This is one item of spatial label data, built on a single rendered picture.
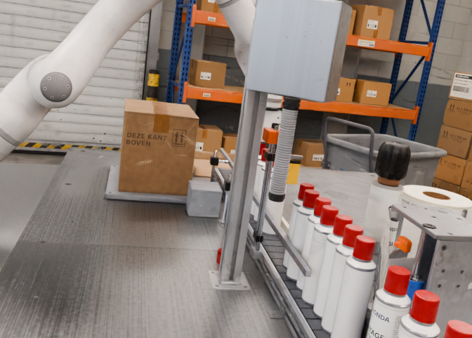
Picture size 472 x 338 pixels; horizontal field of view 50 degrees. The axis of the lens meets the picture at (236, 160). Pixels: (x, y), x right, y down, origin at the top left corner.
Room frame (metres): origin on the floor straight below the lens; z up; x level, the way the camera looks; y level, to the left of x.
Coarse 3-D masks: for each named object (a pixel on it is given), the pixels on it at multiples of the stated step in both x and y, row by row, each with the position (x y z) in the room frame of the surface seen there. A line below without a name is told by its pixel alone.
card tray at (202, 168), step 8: (200, 152) 2.27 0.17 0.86; (208, 152) 2.28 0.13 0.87; (200, 160) 2.24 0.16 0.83; (208, 160) 2.26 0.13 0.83; (232, 160) 2.31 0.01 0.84; (200, 168) 2.10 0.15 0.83; (208, 168) 2.12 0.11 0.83; (216, 168) 2.14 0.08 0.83; (200, 176) 1.98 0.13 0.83; (208, 176) 1.98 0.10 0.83
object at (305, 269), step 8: (224, 152) 1.89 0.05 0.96; (232, 168) 1.69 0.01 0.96; (256, 200) 1.34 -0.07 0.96; (272, 216) 1.22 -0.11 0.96; (272, 224) 1.17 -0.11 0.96; (280, 232) 1.11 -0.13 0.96; (280, 240) 1.09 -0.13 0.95; (288, 240) 1.07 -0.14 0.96; (288, 248) 1.04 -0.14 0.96; (296, 256) 0.98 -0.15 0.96; (296, 264) 0.97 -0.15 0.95; (304, 264) 0.95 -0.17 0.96; (304, 272) 0.93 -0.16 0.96
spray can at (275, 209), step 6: (270, 180) 1.31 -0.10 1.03; (270, 204) 1.30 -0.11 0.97; (276, 204) 1.29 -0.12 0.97; (282, 204) 1.31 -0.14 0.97; (270, 210) 1.30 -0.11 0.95; (276, 210) 1.30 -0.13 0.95; (282, 210) 1.31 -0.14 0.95; (276, 216) 1.30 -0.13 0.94; (264, 222) 1.30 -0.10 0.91; (264, 228) 1.30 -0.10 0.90; (270, 228) 1.29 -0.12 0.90; (270, 234) 1.29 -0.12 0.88
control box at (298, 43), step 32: (288, 0) 1.01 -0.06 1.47; (320, 0) 0.99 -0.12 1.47; (256, 32) 1.03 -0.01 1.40; (288, 32) 1.01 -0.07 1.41; (320, 32) 0.98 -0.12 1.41; (256, 64) 1.03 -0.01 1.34; (288, 64) 1.00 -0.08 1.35; (320, 64) 0.98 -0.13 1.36; (288, 96) 1.00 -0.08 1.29; (320, 96) 0.97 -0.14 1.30
